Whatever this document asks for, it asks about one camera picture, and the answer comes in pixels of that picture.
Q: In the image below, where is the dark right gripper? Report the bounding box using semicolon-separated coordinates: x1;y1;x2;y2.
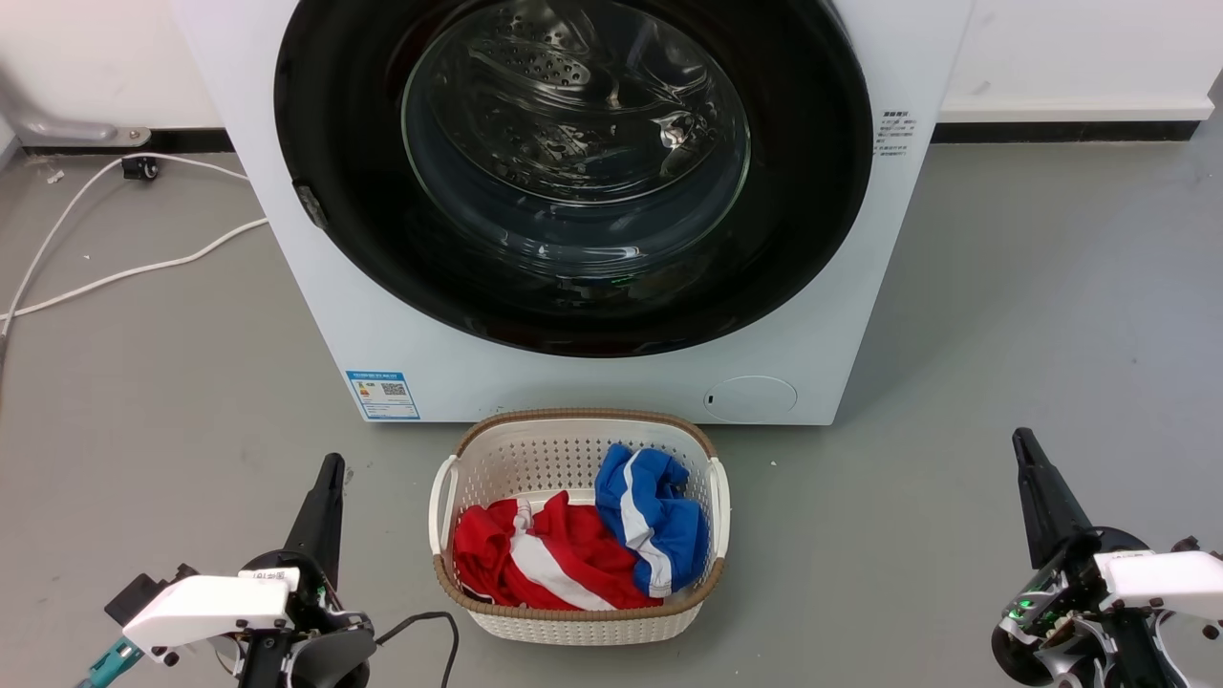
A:
990;427;1159;688

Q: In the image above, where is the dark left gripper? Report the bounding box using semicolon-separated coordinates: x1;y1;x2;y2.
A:
237;452;377;672

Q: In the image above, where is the white front-load washing machine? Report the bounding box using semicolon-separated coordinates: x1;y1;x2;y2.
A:
170;0;977;427

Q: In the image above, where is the round black glass washer door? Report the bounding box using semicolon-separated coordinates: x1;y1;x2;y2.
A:
273;0;875;359

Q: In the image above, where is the blue energy label sticker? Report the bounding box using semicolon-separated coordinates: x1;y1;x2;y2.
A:
345;370;421;422

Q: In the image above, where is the white laundry basket brown rim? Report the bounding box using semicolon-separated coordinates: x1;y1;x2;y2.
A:
428;408;732;647

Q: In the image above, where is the red white-striped garment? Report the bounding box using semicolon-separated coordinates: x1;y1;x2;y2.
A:
452;490;665;612

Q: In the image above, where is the round white filter cover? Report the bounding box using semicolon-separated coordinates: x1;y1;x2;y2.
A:
703;375;799;422

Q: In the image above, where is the blue white-striped garment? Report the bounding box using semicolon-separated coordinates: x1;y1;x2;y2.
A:
593;442;711;598

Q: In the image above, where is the black text warning sticker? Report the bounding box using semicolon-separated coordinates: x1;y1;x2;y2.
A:
873;108;920;160

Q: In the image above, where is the teal cable connector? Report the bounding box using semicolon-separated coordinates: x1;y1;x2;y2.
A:
76;636;144;688

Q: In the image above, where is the white power cable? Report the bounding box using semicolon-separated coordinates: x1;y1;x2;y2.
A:
0;153;270;338

